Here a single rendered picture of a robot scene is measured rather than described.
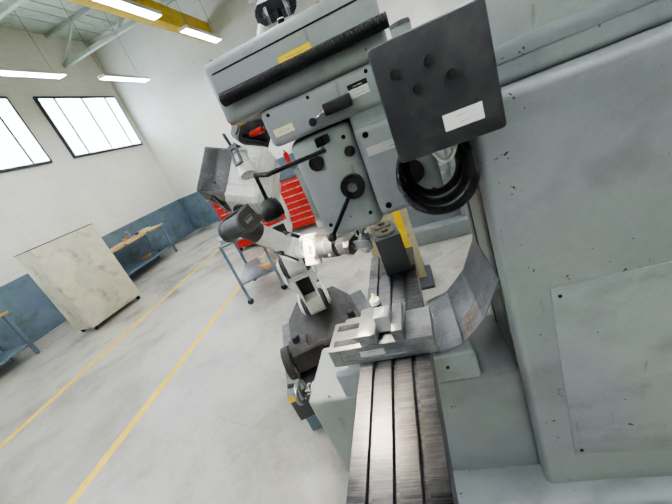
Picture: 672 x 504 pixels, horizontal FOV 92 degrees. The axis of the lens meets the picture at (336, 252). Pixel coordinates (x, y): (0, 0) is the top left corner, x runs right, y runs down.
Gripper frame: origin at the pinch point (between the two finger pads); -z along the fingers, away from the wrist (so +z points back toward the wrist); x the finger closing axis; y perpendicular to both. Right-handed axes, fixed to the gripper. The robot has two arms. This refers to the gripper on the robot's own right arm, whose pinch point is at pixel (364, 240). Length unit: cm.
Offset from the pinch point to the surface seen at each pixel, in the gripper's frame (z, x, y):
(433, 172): -29.4, -2.8, -18.2
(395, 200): -18.1, -6.5, -13.9
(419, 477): -24, -55, 33
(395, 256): 6.0, 32.4, 24.9
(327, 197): 0.6, -10.6, -20.7
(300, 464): 79, -20, 125
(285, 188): 333, 373, 41
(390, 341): -8.4, -21.0, 26.4
